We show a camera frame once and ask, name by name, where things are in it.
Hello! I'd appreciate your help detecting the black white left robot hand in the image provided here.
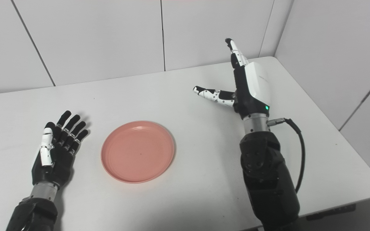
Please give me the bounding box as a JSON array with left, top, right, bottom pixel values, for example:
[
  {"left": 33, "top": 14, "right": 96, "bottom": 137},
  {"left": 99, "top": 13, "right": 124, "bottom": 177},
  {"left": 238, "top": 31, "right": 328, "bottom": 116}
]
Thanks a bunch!
[{"left": 31, "top": 110, "right": 89, "bottom": 190}]

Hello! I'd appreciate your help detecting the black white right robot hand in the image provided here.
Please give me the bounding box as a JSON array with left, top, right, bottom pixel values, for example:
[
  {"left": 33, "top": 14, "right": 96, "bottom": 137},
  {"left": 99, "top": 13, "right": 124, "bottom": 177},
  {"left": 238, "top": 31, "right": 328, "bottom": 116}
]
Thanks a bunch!
[{"left": 193, "top": 38, "right": 271, "bottom": 120}]

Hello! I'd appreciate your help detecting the pink round plate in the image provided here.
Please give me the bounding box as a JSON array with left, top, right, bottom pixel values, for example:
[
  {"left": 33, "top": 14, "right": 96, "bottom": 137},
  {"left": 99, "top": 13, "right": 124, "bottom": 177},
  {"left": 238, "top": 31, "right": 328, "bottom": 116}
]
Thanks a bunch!
[{"left": 101, "top": 120, "right": 175, "bottom": 184}]

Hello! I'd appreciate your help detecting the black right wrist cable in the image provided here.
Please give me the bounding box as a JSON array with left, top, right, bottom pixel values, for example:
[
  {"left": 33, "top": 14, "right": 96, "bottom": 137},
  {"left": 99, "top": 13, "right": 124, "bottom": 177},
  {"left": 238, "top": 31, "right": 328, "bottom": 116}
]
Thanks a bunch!
[{"left": 266, "top": 117, "right": 306, "bottom": 194}]

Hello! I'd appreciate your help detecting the black under-table bracket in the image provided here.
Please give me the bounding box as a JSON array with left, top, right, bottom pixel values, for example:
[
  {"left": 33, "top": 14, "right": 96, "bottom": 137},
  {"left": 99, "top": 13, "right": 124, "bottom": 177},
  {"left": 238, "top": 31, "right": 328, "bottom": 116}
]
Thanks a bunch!
[{"left": 306, "top": 203, "right": 356, "bottom": 221}]

